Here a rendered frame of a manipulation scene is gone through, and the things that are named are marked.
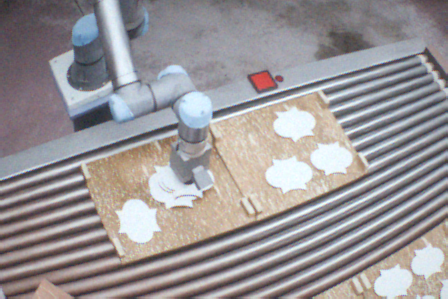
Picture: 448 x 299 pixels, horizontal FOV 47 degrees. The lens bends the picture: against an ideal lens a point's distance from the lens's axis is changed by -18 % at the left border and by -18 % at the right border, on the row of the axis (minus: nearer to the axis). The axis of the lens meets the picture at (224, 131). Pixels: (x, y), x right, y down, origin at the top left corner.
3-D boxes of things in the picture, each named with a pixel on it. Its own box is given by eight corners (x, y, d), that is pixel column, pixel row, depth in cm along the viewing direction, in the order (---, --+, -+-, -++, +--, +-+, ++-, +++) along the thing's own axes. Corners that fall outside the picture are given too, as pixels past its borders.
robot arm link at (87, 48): (70, 47, 195) (67, 19, 185) (103, 34, 199) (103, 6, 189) (77, 68, 188) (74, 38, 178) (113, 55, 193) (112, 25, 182)
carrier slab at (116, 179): (79, 168, 174) (79, 165, 173) (201, 129, 188) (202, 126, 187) (122, 265, 156) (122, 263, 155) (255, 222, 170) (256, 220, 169)
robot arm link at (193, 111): (203, 84, 150) (219, 110, 145) (199, 113, 158) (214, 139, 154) (173, 93, 147) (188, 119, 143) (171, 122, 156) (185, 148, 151)
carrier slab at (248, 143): (203, 129, 188) (204, 125, 187) (317, 94, 203) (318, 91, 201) (256, 222, 170) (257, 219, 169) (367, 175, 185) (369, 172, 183)
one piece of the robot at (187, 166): (195, 168, 151) (191, 203, 163) (225, 153, 154) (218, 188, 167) (168, 134, 156) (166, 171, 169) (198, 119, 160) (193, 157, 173)
